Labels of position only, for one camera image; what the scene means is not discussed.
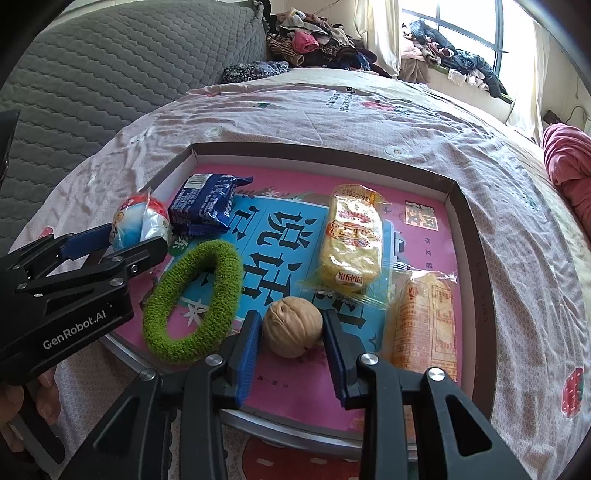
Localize pile of mixed clothes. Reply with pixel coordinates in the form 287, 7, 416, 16
265, 7, 393, 79

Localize pink blanket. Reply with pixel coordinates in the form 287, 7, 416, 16
541, 124, 591, 222

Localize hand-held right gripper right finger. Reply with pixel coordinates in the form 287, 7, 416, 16
322, 308, 532, 480

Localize person's left hand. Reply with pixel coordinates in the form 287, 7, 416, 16
0, 367, 62, 455

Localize walnut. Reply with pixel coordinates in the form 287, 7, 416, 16
262, 296, 324, 359

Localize yellow bread packet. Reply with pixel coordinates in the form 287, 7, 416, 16
300, 184, 393, 305

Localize dark clothes on windowsill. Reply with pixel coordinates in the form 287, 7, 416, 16
401, 18, 509, 99

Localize cream curtain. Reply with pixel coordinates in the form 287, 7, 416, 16
505, 23, 550, 144
353, 0, 402, 79

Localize blue snack packet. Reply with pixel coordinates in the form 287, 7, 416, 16
167, 173, 254, 238

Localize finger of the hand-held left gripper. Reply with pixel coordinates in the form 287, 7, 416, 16
9, 224, 115, 278
16, 237, 168, 301

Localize shallow dark box pink inside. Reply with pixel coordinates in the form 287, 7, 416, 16
99, 142, 499, 450

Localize dark framed window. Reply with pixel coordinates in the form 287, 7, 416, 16
399, 0, 513, 97

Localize green fuzzy ring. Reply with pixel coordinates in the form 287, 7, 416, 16
142, 240, 244, 363

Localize dark floral pillow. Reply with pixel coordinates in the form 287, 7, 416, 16
221, 60, 291, 85

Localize clear rice cracker packet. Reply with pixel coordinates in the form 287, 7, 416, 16
385, 270, 460, 384

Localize egg-shaped toy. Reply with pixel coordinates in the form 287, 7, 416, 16
108, 190, 171, 252

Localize brown cloth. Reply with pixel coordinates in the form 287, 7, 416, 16
398, 58, 432, 85

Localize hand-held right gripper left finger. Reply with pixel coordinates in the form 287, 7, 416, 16
67, 310, 263, 480

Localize grey quilted headboard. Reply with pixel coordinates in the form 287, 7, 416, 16
0, 0, 269, 250

